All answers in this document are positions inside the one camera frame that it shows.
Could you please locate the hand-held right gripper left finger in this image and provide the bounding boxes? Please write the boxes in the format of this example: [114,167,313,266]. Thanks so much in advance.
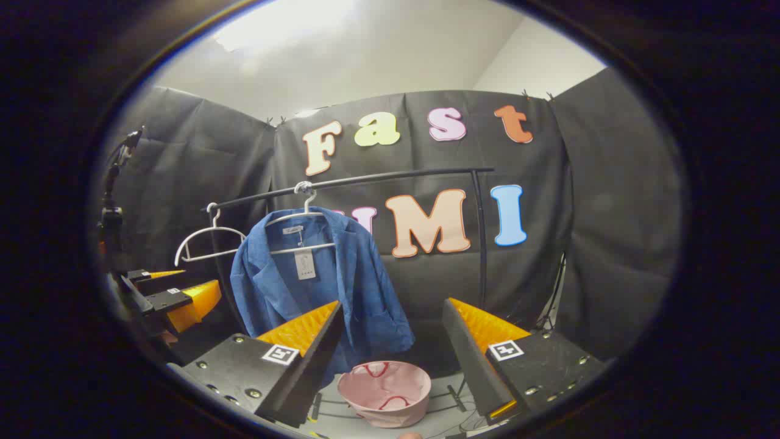
[168,300,345,429]

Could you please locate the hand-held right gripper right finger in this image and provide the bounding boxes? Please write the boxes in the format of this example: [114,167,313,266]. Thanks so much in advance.
[442,298,607,426]

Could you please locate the pink laundry hamper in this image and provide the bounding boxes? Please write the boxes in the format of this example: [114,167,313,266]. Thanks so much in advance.
[337,360,432,429]

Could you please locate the blue corduroy jacket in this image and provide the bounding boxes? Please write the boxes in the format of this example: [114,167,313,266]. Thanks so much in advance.
[230,206,416,385]

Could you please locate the white clothes hanger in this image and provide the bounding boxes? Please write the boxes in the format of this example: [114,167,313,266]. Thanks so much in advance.
[174,202,247,267]
[264,181,337,255]

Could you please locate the black clothes rack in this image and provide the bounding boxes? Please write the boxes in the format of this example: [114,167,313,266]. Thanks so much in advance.
[201,166,495,427]

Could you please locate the black backdrop cloth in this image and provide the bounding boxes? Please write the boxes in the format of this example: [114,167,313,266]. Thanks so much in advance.
[107,67,683,366]

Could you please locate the black floor cables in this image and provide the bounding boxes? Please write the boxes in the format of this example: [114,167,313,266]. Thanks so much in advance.
[536,253,567,330]

